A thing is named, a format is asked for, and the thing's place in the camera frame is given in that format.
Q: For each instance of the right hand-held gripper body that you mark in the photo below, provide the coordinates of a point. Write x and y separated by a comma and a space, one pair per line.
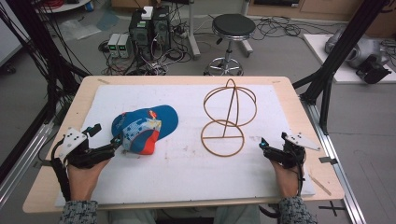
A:
292, 152

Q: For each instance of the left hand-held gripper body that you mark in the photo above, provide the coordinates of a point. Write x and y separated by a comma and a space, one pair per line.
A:
77, 152

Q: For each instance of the blue and orange cap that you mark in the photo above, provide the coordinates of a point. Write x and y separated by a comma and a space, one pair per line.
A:
146, 127

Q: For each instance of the person's right hand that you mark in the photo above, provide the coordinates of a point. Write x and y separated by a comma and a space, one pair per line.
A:
288, 180

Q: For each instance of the person's left hand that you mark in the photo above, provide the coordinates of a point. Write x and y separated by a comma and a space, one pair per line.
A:
83, 182

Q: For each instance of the black tape piece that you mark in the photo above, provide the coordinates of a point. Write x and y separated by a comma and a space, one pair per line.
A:
328, 160

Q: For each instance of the thin wooden stick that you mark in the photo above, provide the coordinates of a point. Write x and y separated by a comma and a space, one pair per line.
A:
320, 185

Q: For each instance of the white foam mat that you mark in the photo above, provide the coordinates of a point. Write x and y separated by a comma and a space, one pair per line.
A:
180, 174

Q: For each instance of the white floor board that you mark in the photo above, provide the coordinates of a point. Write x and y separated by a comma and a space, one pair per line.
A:
323, 59

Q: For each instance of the grey power supply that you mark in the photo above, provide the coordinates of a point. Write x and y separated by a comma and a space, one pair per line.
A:
125, 46
113, 45

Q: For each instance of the black computer tower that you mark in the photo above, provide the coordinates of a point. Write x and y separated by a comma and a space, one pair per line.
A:
140, 34
161, 28

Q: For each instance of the black device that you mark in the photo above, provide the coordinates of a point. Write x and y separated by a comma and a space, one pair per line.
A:
372, 71

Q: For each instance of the grey bag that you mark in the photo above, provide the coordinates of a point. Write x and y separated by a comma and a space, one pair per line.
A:
358, 46

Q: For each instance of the black round stool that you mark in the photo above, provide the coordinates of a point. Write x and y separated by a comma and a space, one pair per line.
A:
233, 26

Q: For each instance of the white box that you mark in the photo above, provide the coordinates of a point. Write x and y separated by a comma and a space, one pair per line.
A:
147, 12

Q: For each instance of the grey desk leg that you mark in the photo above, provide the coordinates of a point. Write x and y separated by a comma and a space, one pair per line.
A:
193, 31

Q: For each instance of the aluminium rail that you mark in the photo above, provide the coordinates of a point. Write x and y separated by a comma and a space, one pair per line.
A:
21, 165
336, 168

